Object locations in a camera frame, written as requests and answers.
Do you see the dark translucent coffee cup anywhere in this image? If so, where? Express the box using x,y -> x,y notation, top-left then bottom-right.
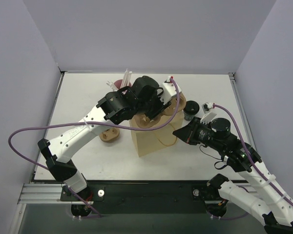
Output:
184,113 -> 195,121

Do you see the brown cardboard cup carrier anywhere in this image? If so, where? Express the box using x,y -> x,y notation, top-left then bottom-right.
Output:
129,93 -> 187,129

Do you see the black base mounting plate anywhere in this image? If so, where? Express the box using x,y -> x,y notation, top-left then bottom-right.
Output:
60,180 -> 228,216

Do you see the pink straw holder cup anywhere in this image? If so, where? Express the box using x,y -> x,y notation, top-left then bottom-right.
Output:
114,79 -> 132,89

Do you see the brown paper bag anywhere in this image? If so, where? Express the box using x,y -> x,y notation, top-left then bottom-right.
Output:
131,111 -> 184,157

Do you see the white paper straw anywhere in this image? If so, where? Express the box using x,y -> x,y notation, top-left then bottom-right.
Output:
120,69 -> 129,88
126,71 -> 132,86

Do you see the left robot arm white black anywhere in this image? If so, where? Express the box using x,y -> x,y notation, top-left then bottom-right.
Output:
38,76 -> 176,200

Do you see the black cup lid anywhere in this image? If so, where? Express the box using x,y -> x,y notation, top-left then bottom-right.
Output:
183,100 -> 200,116

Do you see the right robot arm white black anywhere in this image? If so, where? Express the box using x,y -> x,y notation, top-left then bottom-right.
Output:
173,117 -> 293,234

